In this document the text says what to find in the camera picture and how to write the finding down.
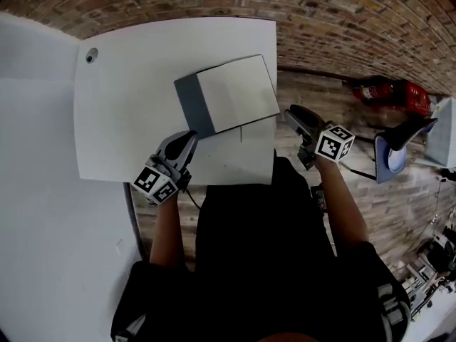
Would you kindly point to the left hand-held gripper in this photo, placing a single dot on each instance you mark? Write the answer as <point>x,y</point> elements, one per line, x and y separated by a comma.
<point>153,184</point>

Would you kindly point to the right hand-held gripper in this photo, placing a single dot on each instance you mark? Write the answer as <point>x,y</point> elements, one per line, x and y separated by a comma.
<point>335,144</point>

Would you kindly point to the grey white box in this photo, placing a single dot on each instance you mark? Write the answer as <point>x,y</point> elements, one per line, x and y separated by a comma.
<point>238,94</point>

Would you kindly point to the person's left forearm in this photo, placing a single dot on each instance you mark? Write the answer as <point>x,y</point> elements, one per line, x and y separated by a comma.
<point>167,233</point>

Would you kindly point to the person's right forearm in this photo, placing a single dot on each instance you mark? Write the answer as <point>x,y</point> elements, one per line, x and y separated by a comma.
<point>343,208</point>

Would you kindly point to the small black device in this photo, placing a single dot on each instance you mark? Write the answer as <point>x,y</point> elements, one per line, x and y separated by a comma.
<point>319,198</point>

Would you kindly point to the blue padded chair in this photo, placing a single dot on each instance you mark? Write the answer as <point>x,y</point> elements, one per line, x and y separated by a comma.
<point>383,159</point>

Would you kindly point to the white round plate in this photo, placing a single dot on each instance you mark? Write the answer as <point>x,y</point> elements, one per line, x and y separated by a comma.
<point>396,159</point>

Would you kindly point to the person's black clothing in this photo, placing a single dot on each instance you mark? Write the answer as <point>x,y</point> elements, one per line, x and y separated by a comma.
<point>263,262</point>

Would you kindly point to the grey metal equipment stand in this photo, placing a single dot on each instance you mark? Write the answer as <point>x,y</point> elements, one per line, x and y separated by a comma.
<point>440,255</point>

